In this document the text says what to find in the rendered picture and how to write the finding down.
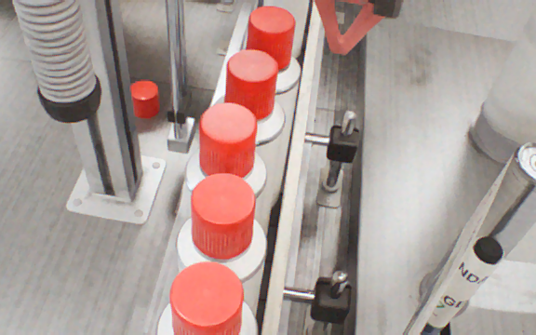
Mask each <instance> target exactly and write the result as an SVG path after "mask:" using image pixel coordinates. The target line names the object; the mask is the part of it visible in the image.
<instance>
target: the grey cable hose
mask: <svg viewBox="0 0 536 335"><path fill-rule="evenodd" d="M12 1H13V4H14V6H15V9H16V12H17V14H18V15H17V18H18V21H19V24H20V28H21V29H22V33H23V36H24V40H25V43H26V45H27V48H28V51H29V52H28V53H29V57H30V60H31V63H32V66H33V70H34V73H35V76H36V79H37V81H38V90H37V94H38V97H39V99H40V101H41V104H42V105H43V107H44V109H45V110H46V112H47V114H48V115H49V116H50V117H51V118H52V119H54V120H56V121H58V122H62V123H67V124H71V123H78V122H82V121H85V120H87V118H89V117H90V116H92V115H93V114H94V113H96V112H97V111H98V110H99V108H100V105H101V83H100V79H99V78H98V77H97V76H96V75H95V74H94V70H93V65H92V62H91V56H90V51H89V48H88V42H87V36H86V34H87V29H86V26H85V22H84V19H83V13H82V8H81V5H80V0H12Z"/></svg>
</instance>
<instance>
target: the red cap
mask: <svg viewBox="0 0 536 335"><path fill-rule="evenodd" d="M130 88H131V95H132V101H133V107H134V114H135V115H136V116H137V117H139V118H151V117H154V116H155V115H157V114H158V112H160V101H159V92H158V86H157V85H155V84H154V83H152V82H150V81H140V82H137V83H134V84H133V85H132V86H131V87H130Z"/></svg>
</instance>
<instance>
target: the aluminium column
mask: <svg viewBox="0 0 536 335"><path fill-rule="evenodd" d="M106 3H107V8H108V12H107V14H108V21H109V26H110V33H111V38H112V44H113V50H112V46H111V39H110V34H109V29H108V23H107V19H106V12H105V9H106V6H105V2H104V0H80V5H81V8H82V13H83V19H84V22H85V26H86V29H87V34H86V36H87V42H88V48H89V51H90V56H91V62H92V65H93V70H94V74H95V75H96V76H97V77H98V78H99V79H100V88H101V98H100V108H99V110H98V111H97V112H96V113H94V114H93V115H92V116H90V117H89V118H87V120H85V121H82V122H78V123H72V127H73V130H74V136H75V140H76V143H77V147H78V150H79V153H80V157H81V160H82V164H83V167H84V170H85V174H86V177H87V183H88V186H89V191H90V192H91V196H94V197H100V198H105V199H111V200H116V201H123V202H128V203H131V202H132V200H133V198H134V195H135V193H136V191H137V187H138V185H139V182H140V179H141V175H142V165H141V153H140V147H139V140H138V134H137V128H136V121H135V114H134V107H133V101H132V95H131V88H130V82H129V76H128V68H127V57H126V51H125V48H126V44H125V38H124V32H123V26H122V19H121V13H120V6H119V1H118V0H106ZM113 52H114V55H113ZM114 65H115V66H114ZM128 148H129V149H128ZM130 159H131V160H130ZM131 164H132V166H131ZM132 169H133V171H132ZM133 176H134V177H133ZM134 181H135V182H134Z"/></svg>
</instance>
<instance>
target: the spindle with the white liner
mask: <svg viewBox="0 0 536 335"><path fill-rule="evenodd" d="M470 128H471V134H472V138H473V140H474V142H475V143H476V145H477V146H478V147H479V149H481V150H482V151H483V152H484V153H485V155H486V156H488V157H489V158H491V159H493V160H495V161H496V162H499V163H501V164H504V165H506V163H507V162H508V161H509V159H510V158H511V156H512V155H513V153H514V152H515V150H516V148H517V147H518V146H519V145H521V144H523V143H526V142H536V7H535V9H534V11H533V12H532V14H531V16H530V17H529V19H528V21H527V23H526V25H525V27H524V29H523V31H522V32H521V35H520V37H519V39H518V41H517V43H516V45H515V46H514V48H513V50H512V51H511V53H510V55H509V57H508V58H507V60H506V62H505V64H504V66H503V68H502V71H501V72H500V74H499V76H498V77H497V79H496V81H495V82H494V84H493V86H492V88H491V92H490V94H489V95H488V96H487V97H486V98H485V100H484V102H483V103H482V107H481V111H480V112H479V113H477V114H475V115H474V118H473V119H472V121H471V123H470Z"/></svg>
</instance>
